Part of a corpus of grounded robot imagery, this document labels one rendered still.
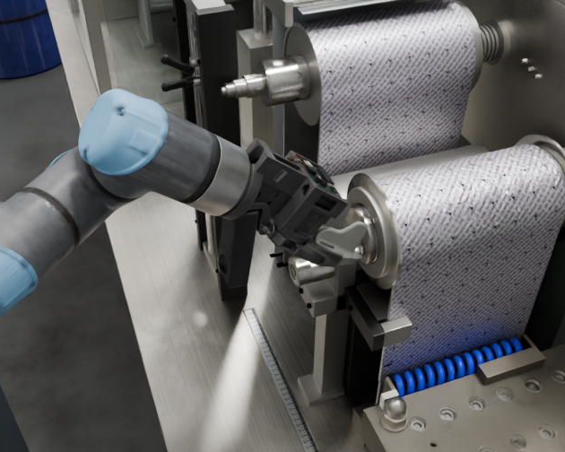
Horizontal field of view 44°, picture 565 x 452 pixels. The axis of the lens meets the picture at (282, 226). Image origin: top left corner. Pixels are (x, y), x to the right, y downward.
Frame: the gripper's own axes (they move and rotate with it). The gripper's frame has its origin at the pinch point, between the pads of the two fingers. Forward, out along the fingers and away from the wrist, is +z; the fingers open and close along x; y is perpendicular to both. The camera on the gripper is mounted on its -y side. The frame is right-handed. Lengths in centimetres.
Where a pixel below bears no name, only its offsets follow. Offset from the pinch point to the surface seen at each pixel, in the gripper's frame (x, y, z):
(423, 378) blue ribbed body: -7.2, -9.2, 20.6
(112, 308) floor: 121, -113, 60
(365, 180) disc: 4.6, 7.8, -1.1
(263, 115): 69, -10, 25
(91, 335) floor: 111, -119, 53
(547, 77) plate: 14.2, 30.9, 22.2
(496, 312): -4.5, 3.0, 26.0
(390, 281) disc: -4.2, 1.0, 4.6
